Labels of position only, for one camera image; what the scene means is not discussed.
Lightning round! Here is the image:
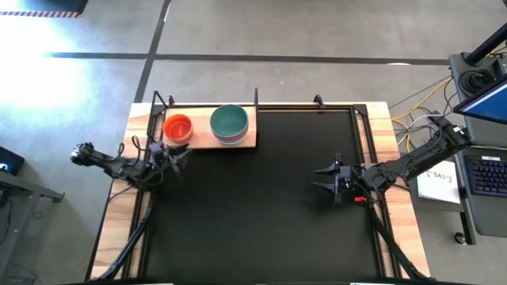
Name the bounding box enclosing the black metal rig frame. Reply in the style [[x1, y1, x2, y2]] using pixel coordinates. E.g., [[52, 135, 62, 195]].
[[85, 89, 431, 283]]

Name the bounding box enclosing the white paper sheet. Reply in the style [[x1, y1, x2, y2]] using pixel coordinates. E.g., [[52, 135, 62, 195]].
[[416, 160, 461, 205]]

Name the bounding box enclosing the large dark green bowl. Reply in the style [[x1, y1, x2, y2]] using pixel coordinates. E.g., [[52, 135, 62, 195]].
[[209, 104, 250, 139]]

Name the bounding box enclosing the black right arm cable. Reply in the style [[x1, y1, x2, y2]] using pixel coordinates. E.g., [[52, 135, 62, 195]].
[[351, 169, 402, 207]]

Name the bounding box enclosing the grey monitor cart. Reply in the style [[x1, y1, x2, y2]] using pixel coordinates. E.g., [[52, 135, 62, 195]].
[[448, 51, 507, 238]]

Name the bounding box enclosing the grey metal stand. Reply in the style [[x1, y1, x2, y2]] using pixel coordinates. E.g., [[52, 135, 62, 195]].
[[0, 169, 65, 278]]

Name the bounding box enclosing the large red bowl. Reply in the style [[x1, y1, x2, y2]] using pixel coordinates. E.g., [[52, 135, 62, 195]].
[[211, 126, 250, 143]]

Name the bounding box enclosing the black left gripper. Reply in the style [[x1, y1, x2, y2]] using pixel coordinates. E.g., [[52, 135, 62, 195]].
[[150, 142, 191, 177]]

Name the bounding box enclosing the black keyboard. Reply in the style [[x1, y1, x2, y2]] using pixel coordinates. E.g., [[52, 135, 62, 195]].
[[463, 154, 507, 198]]

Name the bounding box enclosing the black mat with hazard stripe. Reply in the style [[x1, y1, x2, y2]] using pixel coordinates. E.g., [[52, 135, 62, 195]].
[[0, 0, 89, 18]]

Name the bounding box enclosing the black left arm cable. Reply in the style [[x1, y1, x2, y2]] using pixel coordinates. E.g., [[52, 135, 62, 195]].
[[117, 134, 164, 188]]

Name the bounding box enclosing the yellow cable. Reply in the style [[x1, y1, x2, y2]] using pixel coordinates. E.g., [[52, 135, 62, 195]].
[[390, 77, 455, 154]]

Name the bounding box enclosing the blue screen monitor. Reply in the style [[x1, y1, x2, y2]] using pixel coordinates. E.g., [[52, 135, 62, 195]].
[[453, 74, 507, 126]]

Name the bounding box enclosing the coiled black cable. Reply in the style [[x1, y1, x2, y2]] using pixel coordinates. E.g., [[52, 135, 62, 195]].
[[458, 69, 495, 96]]

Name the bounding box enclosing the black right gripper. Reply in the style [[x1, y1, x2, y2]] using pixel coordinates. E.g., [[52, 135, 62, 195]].
[[312, 153, 356, 207]]

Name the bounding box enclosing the small red plastic bowl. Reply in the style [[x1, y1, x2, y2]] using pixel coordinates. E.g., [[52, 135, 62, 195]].
[[162, 113, 194, 145]]

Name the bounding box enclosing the white cable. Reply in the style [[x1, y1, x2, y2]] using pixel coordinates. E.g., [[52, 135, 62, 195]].
[[395, 113, 444, 146]]

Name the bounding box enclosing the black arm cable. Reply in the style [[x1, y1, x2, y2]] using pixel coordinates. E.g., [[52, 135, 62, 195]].
[[117, 134, 164, 188], [351, 169, 402, 207]]

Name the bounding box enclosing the black table mat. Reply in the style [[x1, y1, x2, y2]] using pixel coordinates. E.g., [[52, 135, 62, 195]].
[[152, 108, 372, 280]]

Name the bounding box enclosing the dark monitor pole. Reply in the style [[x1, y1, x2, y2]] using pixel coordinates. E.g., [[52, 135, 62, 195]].
[[463, 23, 507, 67]]

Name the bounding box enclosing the black box with blue light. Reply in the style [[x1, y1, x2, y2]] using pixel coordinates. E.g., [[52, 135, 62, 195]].
[[0, 146, 25, 177]]

